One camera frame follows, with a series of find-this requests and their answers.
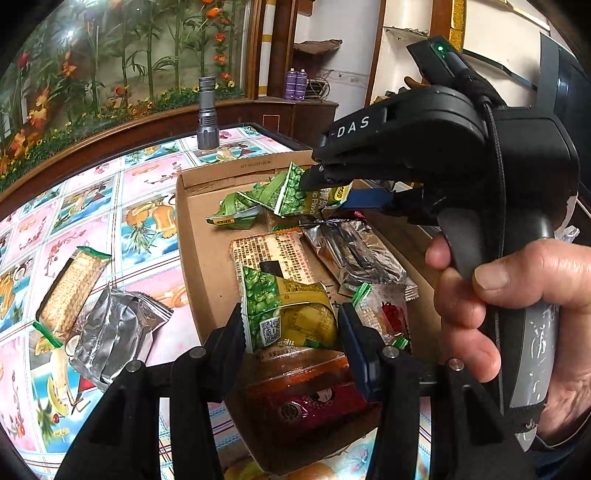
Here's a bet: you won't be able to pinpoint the wooden cabinet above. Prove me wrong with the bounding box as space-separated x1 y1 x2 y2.
0 0 340 204

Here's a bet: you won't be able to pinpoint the silver flashlight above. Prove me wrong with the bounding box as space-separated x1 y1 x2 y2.
196 78 221 151

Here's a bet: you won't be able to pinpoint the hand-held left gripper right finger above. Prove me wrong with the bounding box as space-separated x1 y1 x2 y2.
339 305 541 480

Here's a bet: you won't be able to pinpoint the cracker packet green ends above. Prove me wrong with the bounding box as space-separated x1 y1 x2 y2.
36 247 112 344

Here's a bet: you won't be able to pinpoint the person's right hand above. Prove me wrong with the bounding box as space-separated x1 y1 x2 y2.
425 237 591 455

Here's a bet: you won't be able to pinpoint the clear candy packet green ends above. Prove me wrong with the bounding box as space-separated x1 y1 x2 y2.
351 282 411 352

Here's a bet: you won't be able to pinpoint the brown corner wall shelf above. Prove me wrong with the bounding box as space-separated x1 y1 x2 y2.
294 39 343 55

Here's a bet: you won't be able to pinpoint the cardboard box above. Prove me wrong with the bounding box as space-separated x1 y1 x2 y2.
174 150 444 476

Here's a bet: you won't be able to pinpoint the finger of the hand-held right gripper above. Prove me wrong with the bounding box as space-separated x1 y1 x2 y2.
299 162 365 192
344 184 432 226

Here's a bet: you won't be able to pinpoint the red snack packet round emblem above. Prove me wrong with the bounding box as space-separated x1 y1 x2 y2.
259 384 385 435

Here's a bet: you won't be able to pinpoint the orange translucent snack packet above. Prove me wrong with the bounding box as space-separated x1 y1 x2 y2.
245 348 352 394

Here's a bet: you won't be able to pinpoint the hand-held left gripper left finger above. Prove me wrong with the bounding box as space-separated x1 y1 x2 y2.
55 302 245 480

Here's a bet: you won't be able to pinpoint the orange cracker packet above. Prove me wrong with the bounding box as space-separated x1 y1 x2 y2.
230 232 326 301

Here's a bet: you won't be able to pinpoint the artificial flower glass display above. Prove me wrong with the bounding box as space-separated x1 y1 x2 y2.
0 0 260 185

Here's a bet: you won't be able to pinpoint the silver foil packet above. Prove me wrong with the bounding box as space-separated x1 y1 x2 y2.
301 219 419 302
69 286 174 393

